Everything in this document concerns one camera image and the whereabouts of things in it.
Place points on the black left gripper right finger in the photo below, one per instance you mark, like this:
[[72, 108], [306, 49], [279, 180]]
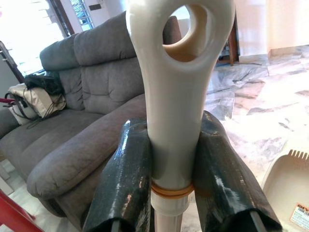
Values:
[[224, 188]]

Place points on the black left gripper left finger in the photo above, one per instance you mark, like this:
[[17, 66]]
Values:
[[125, 183]]

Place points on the grey fabric sofa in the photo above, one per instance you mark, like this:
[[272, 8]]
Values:
[[96, 84]]

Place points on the beige bag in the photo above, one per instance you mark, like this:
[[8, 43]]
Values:
[[41, 104]]

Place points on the black cloth bundle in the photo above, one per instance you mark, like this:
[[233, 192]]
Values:
[[43, 83]]

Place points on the dark wooden stand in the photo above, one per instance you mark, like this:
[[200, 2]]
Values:
[[9, 60]]

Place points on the window with metal grille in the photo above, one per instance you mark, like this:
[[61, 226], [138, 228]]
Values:
[[82, 12]]

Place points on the red metal frame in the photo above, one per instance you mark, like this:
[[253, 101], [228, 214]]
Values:
[[12, 212]]

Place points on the black wall switch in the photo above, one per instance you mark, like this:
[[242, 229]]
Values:
[[95, 7]]

